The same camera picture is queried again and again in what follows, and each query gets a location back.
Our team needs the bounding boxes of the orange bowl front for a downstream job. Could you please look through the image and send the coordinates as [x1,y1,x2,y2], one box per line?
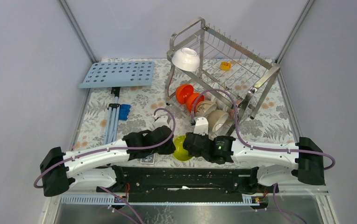
[185,92,200,112]

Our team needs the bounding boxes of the stainless steel dish rack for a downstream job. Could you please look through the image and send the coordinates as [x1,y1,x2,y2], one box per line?
[165,17,280,125]

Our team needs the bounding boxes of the orange bowl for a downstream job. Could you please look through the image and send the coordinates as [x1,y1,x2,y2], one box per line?
[175,84,194,104]
[185,92,200,112]

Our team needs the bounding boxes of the light blue cable duct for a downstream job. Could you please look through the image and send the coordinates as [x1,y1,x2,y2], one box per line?
[61,194,261,207]

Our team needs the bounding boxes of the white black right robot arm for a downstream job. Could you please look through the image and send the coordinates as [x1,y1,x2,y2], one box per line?
[183,133,325,192]

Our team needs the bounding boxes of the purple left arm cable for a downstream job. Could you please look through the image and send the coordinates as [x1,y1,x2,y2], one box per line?
[33,108,177,189]

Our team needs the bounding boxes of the orange bowl rear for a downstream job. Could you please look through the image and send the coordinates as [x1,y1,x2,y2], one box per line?
[175,84,194,104]

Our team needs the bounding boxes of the blue playing card deck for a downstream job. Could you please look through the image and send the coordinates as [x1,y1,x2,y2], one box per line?
[140,154,156,165]

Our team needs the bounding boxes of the white dishes in rack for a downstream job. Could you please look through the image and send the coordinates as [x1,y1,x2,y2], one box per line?
[211,83,238,112]

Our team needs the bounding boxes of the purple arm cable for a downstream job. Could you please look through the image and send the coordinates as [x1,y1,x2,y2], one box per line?
[191,89,336,171]
[33,108,177,189]

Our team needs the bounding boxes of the white plastic bowl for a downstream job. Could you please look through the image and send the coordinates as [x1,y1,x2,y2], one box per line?
[171,48,200,72]

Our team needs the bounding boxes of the small yellow cup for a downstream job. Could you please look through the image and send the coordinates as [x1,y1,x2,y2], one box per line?
[220,62,231,71]

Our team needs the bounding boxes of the light blue folded tripod stand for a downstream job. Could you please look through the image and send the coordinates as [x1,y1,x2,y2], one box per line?
[103,87,120,144]

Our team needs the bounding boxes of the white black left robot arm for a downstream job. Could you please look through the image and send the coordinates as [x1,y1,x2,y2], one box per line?
[34,126,175,197]

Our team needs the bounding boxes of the light blue perforated tray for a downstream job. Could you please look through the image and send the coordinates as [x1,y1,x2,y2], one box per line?
[78,61,155,89]

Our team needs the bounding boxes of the yellow-green plastic bowl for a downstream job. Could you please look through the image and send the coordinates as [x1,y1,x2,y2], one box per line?
[172,135,192,161]

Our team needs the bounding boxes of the patterned beige ceramic bowl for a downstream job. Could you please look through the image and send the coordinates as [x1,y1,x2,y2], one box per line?
[195,100,217,117]

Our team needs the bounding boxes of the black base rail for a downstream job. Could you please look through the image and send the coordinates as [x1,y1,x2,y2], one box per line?
[107,166,279,203]

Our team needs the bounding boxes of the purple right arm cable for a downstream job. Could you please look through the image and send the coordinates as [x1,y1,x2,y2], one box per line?
[191,89,336,171]

